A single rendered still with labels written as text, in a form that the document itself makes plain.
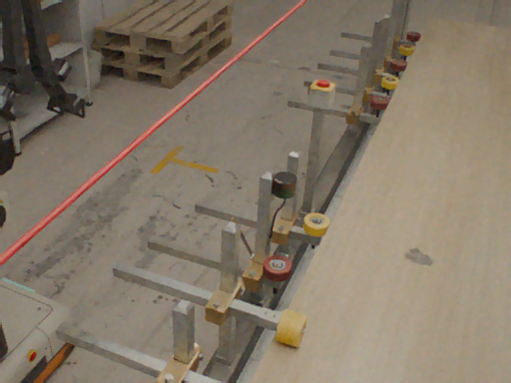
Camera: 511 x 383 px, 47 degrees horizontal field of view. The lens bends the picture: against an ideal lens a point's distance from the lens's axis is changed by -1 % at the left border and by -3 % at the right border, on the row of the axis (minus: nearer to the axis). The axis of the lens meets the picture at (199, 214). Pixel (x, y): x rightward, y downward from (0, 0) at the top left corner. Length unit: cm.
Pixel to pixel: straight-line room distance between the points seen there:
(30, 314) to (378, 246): 140
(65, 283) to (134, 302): 38
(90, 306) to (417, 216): 160
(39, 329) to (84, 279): 67
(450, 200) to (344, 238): 45
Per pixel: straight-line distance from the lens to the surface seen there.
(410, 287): 170
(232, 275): 145
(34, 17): 204
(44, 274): 310
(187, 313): 122
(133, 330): 274
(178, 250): 179
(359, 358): 148
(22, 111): 448
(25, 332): 243
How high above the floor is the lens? 198
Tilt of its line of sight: 36 degrees down
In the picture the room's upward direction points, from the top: straight up
